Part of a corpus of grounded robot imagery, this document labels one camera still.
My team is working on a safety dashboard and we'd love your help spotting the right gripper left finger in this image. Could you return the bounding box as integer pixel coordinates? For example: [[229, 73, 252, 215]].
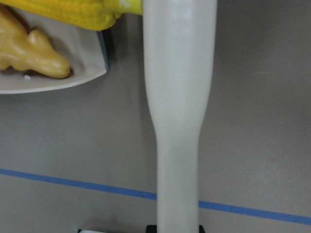
[[145, 225, 157, 233]]

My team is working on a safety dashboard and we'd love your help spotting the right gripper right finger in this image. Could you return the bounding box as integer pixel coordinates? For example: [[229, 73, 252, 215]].
[[199, 225, 205, 233]]

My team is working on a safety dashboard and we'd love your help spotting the beige plastic dustpan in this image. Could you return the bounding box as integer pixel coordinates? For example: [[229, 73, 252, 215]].
[[0, 4, 108, 94]]

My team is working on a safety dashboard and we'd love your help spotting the beige hand brush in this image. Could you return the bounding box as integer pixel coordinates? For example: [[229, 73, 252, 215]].
[[143, 0, 218, 233]]

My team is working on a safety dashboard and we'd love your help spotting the toy ginger root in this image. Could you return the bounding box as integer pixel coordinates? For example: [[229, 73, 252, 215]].
[[0, 6, 71, 79]]

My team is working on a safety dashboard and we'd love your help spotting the yellow toy corn cob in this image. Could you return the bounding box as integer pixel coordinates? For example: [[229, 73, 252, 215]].
[[0, 0, 143, 31]]

